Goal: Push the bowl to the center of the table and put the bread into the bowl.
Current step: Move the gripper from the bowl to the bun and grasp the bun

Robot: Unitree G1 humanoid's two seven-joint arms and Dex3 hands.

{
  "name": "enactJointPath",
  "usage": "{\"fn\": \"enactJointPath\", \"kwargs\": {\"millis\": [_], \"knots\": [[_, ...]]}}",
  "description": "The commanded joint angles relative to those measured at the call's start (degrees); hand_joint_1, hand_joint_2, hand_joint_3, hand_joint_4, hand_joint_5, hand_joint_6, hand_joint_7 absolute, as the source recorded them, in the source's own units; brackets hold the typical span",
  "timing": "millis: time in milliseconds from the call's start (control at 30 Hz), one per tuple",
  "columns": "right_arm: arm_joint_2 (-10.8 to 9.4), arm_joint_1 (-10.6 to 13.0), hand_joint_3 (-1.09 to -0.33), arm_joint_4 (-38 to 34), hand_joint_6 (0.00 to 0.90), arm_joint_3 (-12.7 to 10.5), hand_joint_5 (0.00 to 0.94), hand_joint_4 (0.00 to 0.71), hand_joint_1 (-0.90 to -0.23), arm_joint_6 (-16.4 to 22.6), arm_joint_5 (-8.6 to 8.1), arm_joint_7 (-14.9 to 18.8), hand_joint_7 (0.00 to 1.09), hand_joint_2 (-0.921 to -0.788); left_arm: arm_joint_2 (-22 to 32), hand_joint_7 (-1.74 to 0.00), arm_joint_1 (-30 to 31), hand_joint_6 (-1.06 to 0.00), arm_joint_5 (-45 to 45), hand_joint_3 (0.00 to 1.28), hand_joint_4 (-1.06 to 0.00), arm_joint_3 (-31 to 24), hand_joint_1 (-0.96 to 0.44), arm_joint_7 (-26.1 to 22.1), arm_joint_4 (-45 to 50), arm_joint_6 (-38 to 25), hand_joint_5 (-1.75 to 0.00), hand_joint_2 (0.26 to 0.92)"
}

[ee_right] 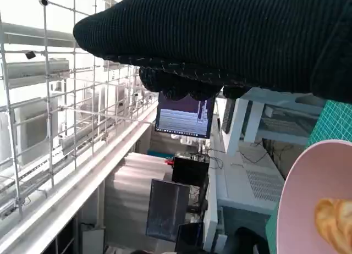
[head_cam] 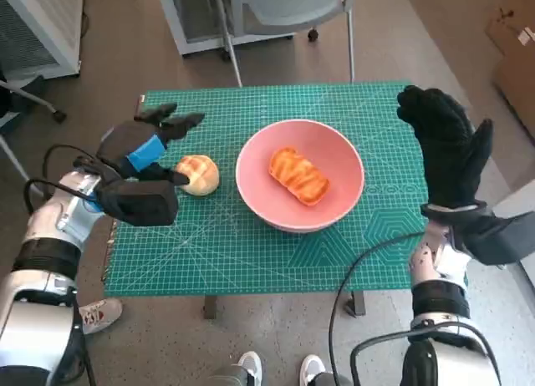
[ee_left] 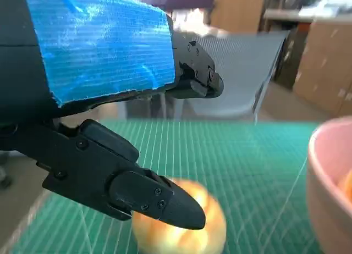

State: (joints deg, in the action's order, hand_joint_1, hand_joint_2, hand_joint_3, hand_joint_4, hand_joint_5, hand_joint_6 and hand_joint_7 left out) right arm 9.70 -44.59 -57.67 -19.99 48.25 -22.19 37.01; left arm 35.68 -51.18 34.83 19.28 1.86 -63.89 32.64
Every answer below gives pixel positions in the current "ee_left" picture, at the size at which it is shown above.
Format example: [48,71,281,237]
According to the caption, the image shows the brown wooden cabinet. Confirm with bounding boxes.
[211,0,266,34]

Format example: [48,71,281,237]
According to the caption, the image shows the orange toy toast slice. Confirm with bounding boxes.
[337,170,352,202]

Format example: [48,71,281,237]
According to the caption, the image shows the pink plastic bowl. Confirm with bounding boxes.
[305,115,352,254]

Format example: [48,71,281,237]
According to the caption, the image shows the green cutting mat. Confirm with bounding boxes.
[8,119,328,254]

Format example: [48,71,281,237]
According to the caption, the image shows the brown cardboard box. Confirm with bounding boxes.
[291,16,352,117]

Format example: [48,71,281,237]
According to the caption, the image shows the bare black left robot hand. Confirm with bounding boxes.
[0,0,225,231]

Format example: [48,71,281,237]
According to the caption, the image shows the round toy bread bun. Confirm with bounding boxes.
[131,178,228,254]

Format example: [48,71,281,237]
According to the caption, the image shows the grey mesh chair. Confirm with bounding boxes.
[125,31,288,126]

